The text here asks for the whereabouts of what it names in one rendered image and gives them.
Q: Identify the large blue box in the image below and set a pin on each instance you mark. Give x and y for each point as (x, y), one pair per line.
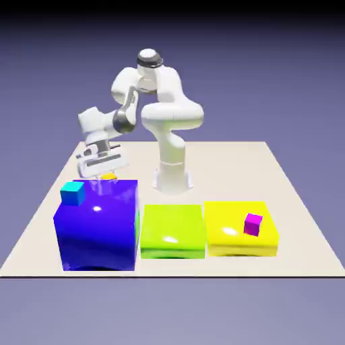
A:
(99, 229)

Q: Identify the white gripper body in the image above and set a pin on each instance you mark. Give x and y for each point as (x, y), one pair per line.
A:
(101, 162)

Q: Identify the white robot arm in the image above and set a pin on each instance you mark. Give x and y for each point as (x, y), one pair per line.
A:
(172, 113)

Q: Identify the large lime green box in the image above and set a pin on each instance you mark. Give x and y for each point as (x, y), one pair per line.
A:
(172, 229)

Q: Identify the small cyan cube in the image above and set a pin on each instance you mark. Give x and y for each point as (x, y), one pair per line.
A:
(72, 193)

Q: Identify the large yellow box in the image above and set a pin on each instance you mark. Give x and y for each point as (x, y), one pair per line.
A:
(237, 234)

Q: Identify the small orange cube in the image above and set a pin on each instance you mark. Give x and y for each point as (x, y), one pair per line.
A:
(108, 176)

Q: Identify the small magenta cube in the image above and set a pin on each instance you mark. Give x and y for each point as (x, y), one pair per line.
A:
(253, 224)

